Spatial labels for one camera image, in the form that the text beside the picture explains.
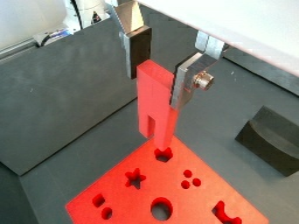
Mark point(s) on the red shape-sorter block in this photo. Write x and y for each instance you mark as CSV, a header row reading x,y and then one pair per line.
x,y
162,187

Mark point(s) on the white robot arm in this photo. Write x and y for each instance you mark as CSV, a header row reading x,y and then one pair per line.
x,y
87,12

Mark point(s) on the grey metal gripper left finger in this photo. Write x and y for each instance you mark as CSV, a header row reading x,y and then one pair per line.
x,y
136,35

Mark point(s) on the red double-square peg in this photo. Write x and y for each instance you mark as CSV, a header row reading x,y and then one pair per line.
x,y
157,115

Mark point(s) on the black curved cradle holder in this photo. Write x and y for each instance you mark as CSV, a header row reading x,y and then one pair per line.
x,y
272,137

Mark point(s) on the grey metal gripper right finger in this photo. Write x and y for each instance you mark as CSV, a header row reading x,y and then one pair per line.
x,y
192,74

